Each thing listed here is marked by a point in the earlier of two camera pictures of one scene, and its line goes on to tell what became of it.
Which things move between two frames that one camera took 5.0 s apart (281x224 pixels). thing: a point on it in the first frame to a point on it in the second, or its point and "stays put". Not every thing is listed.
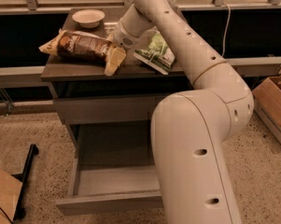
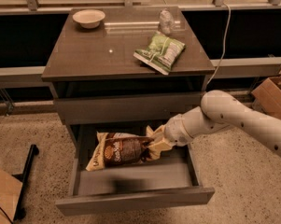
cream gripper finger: (117, 57) to (156, 148)
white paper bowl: (89, 18) stays put
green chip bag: (157, 55) stays put
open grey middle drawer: (113, 170) stays put
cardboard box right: (272, 106) stays put
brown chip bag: (79, 46) to (116, 149)
